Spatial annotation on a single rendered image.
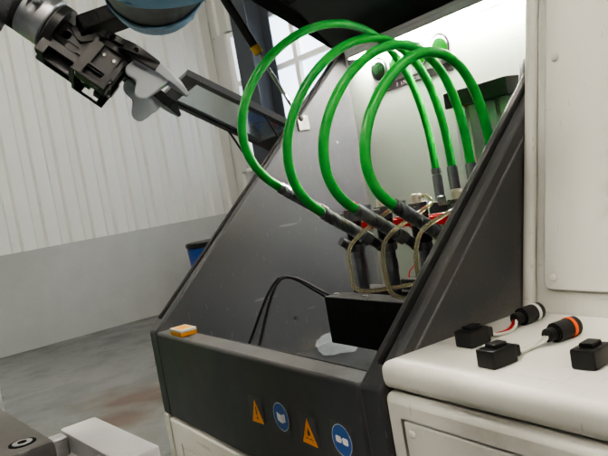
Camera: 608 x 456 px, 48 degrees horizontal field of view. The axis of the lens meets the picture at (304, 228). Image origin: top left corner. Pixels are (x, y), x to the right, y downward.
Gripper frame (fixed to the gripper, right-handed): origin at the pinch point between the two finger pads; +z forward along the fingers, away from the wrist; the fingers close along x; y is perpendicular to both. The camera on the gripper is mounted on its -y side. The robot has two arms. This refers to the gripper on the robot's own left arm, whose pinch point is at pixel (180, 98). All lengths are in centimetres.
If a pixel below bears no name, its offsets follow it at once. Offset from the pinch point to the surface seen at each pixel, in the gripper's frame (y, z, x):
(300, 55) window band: -348, 3, -525
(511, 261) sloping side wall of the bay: 5, 45, 27
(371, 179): 3.9, 26.8, 21.7
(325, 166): 2.8, 22.0, 14.9
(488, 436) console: 28, 43, 42
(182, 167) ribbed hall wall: -227, -39, -688
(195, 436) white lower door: 39, 33, -27
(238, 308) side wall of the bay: 13.8, 28.6, -37.1
